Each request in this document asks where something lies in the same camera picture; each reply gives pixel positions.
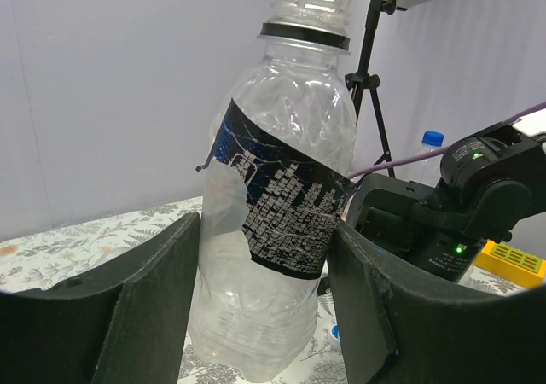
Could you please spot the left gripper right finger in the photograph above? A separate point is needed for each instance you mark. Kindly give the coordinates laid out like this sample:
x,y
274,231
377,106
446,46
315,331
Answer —
x,y
399,324

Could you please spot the clear bottle black label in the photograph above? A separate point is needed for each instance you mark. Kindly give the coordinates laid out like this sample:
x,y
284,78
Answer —
x,y
275,184

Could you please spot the yellow green toy brick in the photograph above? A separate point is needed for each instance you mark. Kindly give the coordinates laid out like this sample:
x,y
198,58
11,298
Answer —
x,y
521,268

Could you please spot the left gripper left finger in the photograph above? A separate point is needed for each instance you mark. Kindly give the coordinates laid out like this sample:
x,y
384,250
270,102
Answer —
x,y
124,321

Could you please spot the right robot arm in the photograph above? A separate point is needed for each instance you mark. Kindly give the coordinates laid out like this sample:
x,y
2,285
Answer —
x,y
488,183

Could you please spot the Pepsi plastic bottle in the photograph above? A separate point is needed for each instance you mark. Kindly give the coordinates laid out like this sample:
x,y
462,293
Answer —
x,y
425,171

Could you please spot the white blue bottle cap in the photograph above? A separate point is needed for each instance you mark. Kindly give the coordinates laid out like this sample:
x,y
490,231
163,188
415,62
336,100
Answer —
x,y
334,338

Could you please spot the floral table cloth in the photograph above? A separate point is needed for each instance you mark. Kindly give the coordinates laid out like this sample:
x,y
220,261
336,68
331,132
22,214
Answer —
x,y
44,259

